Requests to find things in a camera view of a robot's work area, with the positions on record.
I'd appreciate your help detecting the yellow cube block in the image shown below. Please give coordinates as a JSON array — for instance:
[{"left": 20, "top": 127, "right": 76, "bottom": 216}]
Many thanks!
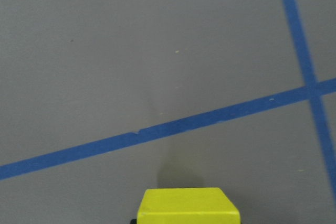
[{"left": 136, "top": 187, "right": 242, "bottom": 223}]

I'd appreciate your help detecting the brown paper table cover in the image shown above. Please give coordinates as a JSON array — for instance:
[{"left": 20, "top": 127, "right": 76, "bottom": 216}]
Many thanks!
[{"left": 1, "top": 0, "right": 335, "bottom": 223}]

